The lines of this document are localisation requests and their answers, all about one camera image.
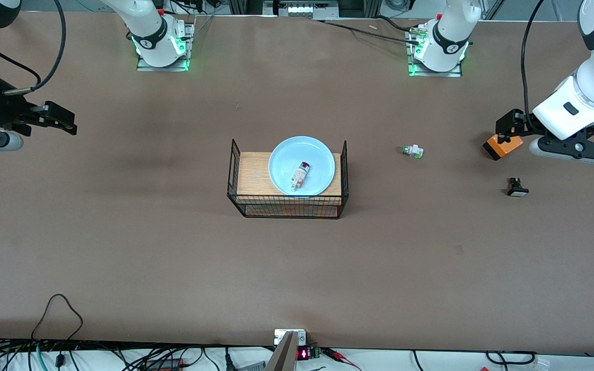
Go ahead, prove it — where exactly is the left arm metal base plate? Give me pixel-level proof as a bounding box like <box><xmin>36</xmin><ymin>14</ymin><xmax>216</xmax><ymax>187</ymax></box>
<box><xmin>406</xmin><ymin>26</ymin><xmax>464</xmax><ymax>78</ymax></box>

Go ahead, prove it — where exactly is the black coiled cable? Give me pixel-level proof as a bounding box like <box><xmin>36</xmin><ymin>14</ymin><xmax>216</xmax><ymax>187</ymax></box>
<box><xmin>485</xmin><ymin>350</ymin><xmax>538</xmax><ymax>366</ymax></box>

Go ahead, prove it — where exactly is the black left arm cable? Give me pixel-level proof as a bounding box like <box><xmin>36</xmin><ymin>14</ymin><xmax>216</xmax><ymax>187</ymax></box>
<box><xmin>520</xmin><ymin>0</ymin><xmax>548</xmax><ymax>129</ymax></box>

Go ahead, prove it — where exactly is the red probe lead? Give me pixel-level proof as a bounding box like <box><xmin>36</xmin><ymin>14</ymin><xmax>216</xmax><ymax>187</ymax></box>
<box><xmin>323</xmin><ymin>348</ymin><xmax>362</xmax><ymax>371</ymax></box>

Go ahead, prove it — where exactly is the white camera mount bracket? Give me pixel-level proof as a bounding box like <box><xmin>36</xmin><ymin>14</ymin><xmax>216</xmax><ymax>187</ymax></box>
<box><xmin>274</xmin><ymin>329</ymin><xmax>307</xmax><ymax>346</ymax></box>

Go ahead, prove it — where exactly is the orange button enclosure box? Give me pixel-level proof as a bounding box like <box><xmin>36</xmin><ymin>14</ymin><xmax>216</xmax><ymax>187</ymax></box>
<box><xmin>483</xmin><ymin>133</ymin><xmax>524</xmax><ymax>161</ymax></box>

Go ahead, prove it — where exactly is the aluminium frame with light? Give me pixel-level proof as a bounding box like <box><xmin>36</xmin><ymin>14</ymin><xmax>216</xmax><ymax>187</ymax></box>
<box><xmin>263</xmin><ymin>0</ymin><xmax>340</xmax><ymax>19</ymax></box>

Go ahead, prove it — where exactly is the black wire mesh basket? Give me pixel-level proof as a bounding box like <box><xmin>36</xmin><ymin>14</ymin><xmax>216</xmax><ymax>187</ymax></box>
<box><xmin>226</xmin><ymin>138</ymin><xmax>350</xmax><ymax>220</ymax></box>

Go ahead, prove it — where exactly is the grey camera mount pole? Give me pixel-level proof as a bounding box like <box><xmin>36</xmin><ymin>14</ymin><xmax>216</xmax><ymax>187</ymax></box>
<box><xmin>265</xmin><ymin>331</ymin><xmax>298</xmax><ymax>371</ymax></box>

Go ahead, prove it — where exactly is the red push button switch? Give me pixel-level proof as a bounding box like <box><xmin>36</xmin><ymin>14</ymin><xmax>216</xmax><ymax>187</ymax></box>
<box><xmin>290</xmin><ymin>161</ymin><xmax>312</xmax><ymax>190</ymax></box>

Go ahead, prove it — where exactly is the wooden board shelf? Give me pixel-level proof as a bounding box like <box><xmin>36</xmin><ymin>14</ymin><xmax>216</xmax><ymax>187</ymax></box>
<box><xmin>236</xmin><ymin>151</ymin><xmax>342</xmax><ymax>197</ymax></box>

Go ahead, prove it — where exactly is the black power adapter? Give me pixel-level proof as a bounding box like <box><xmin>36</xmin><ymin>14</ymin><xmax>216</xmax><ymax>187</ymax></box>
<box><xmin>145</xmin><ymin>358</ymin><xmax>185</xmax><ymax>371</ymax></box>

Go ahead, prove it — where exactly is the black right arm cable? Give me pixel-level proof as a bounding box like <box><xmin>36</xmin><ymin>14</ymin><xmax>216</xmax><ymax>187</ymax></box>
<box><xmin>0</xmin><ymin>0</ymin><xmax>67</xmax><ymax>96</ymax></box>

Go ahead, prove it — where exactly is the thin black looped cable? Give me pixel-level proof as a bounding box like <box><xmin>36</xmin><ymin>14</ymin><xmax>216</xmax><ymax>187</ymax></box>
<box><xmin>31</xmin><ymin>294</ymin><xmax>84</xmax><ymax>343</ymax></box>

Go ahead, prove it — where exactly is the thick black table cable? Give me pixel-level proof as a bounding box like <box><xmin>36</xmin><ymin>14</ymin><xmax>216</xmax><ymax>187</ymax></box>
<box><xmin>318</xmin><ymin>20</ymin><xmax>421</xmax><ymax>44</ymax></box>

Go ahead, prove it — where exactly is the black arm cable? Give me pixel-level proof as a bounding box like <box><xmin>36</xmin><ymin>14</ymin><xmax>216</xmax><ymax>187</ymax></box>
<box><xmin>0</xmin><ymin>0</ymin><xmax>67</xmax><ymax>96</ymax></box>
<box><xmin>520</xmin><ymin>0</ymin><xmax>548</xmax><ymax>129</ymax></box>

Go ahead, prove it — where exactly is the black square white-cap button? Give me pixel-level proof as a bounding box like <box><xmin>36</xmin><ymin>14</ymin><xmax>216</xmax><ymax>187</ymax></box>
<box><xmin>506</xmin><ymin>177</ymin><xmax>530</xmax><ymax>197</ymax></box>

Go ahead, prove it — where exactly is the light blue round plate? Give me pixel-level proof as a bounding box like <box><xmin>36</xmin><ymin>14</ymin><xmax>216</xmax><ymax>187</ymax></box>
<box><xmin>268</xmin><ymin>136</ymin><xmax>336</xmax><ymax>197</ymax></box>

